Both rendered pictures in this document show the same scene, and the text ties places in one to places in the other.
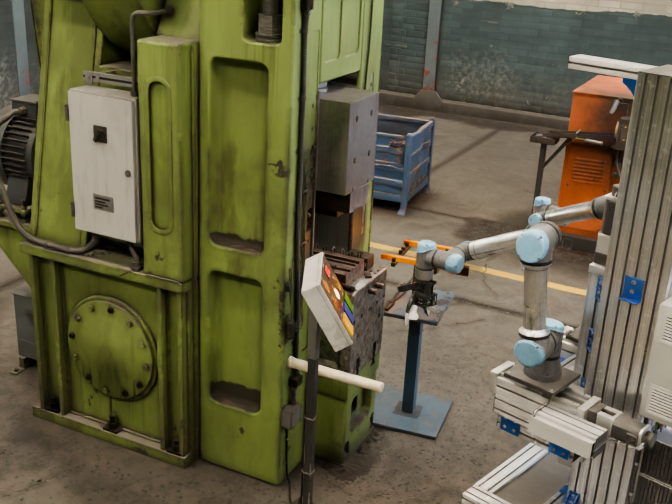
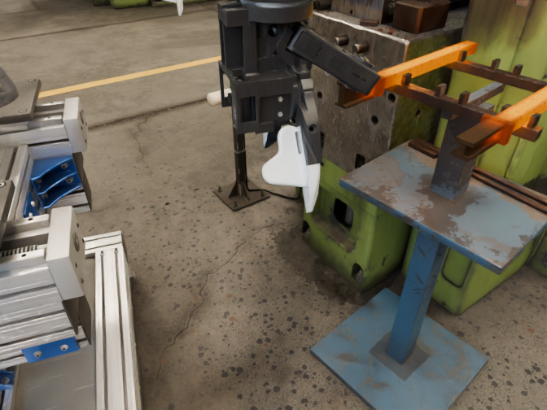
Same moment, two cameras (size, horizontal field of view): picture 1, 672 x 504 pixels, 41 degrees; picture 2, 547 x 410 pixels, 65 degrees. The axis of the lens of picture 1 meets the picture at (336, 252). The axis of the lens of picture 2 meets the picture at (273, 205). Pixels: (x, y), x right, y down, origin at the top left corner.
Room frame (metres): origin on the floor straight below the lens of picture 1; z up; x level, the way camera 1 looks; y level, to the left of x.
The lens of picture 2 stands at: (4.24, -1.33, 1.22)
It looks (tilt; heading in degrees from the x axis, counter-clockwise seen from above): 37 degrees down; 120
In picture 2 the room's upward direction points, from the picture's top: straight up
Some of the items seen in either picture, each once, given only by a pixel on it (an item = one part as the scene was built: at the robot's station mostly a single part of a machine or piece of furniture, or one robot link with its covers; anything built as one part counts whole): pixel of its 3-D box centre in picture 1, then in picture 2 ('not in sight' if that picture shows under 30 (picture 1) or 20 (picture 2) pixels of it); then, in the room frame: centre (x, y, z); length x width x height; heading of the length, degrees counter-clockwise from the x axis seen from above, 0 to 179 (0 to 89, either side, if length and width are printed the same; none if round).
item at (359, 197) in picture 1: (317, 189); not in sight; (3.89, 0.10, 1.32); 0.42 x 0.20 x 0.10; 65
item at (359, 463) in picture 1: (352, 453); (320, 255); (3.78, -0.13, 0.01); 0.58 x 0.39 x 0.01; 155
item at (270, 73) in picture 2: not in sight; (267, 64); (4.02, -0.96, 1.07); 0.09 x 0.08 x 0.12; 49
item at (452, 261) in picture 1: (450, 260); not in sight; (3.32, -0.45, 1.23); 0.11 x 0.11 x 0.08; 56
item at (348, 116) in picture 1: (323, 134); not in sight; (3.93, 0.08, 1.57); 0.42 x 0.39 x 0.40; 65
